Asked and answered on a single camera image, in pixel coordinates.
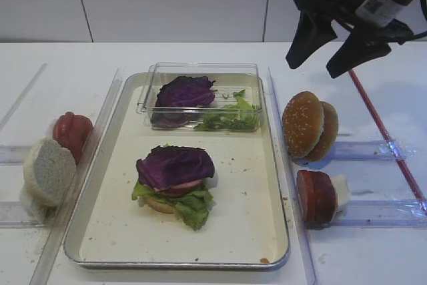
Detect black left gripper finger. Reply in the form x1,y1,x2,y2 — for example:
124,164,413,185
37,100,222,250
286,11,337,69

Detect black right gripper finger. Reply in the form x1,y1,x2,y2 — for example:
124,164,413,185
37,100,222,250
326,32,391,79

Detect sesame top bun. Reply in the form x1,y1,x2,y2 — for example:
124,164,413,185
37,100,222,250
282,91,324,158

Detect sesame bun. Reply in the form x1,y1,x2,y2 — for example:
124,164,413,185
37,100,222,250
305,101,339,162
282,91,324,158

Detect green lettuce in container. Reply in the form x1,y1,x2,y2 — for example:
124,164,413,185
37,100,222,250
194,89,260,132

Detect white cheese slice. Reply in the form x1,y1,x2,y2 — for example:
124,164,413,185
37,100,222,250
331,174,351,208

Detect pink meat slice on burger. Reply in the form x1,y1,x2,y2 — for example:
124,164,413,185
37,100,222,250
160,179,203,197

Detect green lettuce on burger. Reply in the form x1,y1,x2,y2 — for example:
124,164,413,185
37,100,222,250
131,182,213,230

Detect red tomato slices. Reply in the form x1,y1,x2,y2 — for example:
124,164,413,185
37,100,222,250
52,111,93,164

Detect red plastic strip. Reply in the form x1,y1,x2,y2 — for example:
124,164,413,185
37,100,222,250
348,69,426,215

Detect clear holder upper right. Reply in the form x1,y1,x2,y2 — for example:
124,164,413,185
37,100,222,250
326,140,406,161

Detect clear holder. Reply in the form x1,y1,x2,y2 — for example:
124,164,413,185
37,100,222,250
1,202,49,229
330,200,426,228
326,140,406,161
0,145,31,166

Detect purple cabbage leaf in container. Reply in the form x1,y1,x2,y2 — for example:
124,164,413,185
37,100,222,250
151,76,215,128

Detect clear plastic container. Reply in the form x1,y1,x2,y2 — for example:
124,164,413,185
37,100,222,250
136,63,263,131

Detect clear holder lower right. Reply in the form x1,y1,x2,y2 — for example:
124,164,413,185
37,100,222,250
330,200,426,228

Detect silver metal baking tray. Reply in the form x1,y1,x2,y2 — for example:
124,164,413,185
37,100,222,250
63,73,289,270

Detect bottom burger bun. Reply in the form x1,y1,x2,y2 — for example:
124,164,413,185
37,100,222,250
143,196,175,214

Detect white bun half left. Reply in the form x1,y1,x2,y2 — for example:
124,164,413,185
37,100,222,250
23,137,76,207

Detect clear holder upper left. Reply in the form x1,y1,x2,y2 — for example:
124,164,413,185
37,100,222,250
0,145,31,166

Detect clear holder lower left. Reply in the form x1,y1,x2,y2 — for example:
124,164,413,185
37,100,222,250
1,202,49,229

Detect clear rail right of tray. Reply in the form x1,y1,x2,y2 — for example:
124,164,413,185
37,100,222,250
266,69,318,284

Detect clear rail of tray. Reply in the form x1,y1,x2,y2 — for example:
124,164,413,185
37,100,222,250
266,69,318,284
29,69,123,285

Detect clear rail left of tray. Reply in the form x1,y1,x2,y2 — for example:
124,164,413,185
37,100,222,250
29,69,123,285

